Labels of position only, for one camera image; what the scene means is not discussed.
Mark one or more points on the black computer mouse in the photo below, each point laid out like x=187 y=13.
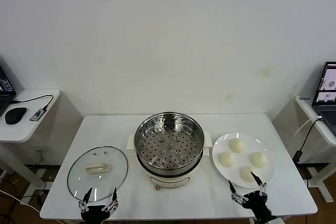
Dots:
x=15 y=115

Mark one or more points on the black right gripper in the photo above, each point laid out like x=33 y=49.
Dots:
x=257 y=203

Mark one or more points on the grey usb hub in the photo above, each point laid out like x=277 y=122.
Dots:
x=37 y=115

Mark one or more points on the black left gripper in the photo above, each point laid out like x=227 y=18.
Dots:
x=94 y=212

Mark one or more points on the round glass pot lid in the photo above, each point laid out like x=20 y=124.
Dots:
x=105 y=155

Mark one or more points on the white steamed baozi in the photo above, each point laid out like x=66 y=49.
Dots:
x=226 y=159
x=258 y=159
x=236 y=145
x=246 y=174

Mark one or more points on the cream electric cooker base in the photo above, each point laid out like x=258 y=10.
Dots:
x=168 y=180

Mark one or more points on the white round plate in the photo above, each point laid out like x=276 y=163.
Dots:
x=241 y=160

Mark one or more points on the perforated steel steamer basket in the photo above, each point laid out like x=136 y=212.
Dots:
x=170 y=145

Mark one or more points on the white side table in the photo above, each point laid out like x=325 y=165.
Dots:
x=308 y=111
x=31 y=129

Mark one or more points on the open dark laptop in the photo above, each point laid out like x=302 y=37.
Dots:
x=5 y=85
x=328 y=113

